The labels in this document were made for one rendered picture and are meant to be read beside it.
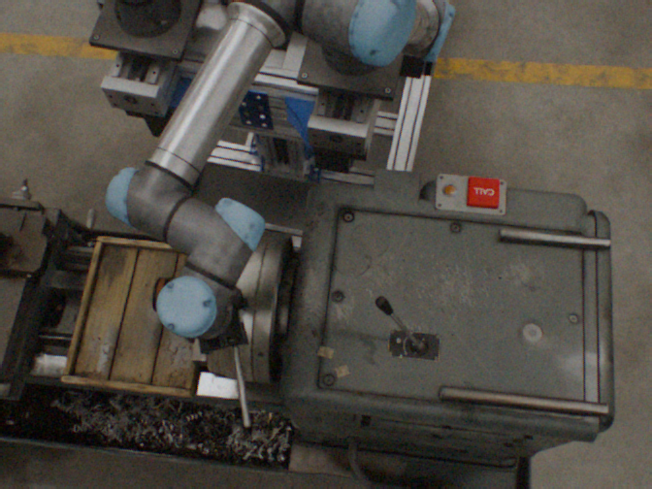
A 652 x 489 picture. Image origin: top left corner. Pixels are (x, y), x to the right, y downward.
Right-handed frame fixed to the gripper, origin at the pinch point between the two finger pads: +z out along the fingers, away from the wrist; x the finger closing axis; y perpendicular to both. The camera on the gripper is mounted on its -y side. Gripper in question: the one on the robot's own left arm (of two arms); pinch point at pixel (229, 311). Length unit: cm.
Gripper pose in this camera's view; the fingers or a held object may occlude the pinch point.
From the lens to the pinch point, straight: 127.2
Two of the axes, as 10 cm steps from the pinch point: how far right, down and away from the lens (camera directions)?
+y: 2.3, 9.6, -1.8
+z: 0.5, 1.7, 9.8
